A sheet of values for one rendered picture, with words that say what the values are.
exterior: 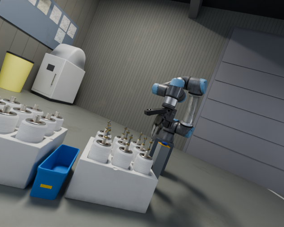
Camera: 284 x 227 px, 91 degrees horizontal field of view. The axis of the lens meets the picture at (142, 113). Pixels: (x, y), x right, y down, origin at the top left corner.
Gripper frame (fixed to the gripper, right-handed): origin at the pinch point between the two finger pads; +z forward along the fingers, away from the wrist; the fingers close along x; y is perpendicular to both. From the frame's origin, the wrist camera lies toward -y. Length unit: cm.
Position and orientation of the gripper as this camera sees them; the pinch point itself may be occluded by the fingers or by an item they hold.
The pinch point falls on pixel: (152, 138)
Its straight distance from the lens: 77.2
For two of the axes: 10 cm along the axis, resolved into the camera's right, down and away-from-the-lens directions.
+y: 8.7, 3.4, 3.7
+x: -3.4, -1.3, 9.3
